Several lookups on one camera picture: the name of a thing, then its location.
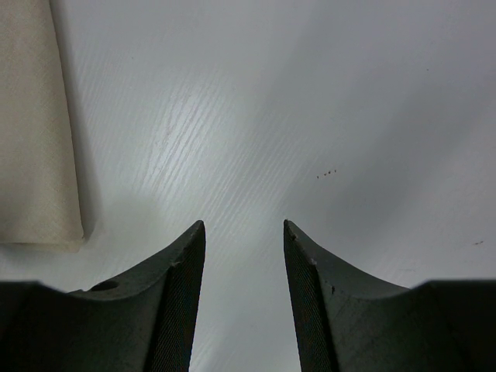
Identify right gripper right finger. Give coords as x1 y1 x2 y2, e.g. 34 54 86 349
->
284 221 495 371

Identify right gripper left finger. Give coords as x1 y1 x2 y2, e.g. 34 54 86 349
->
1 221 205 371

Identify beige cloth napkin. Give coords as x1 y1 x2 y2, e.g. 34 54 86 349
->
1 1 84 252

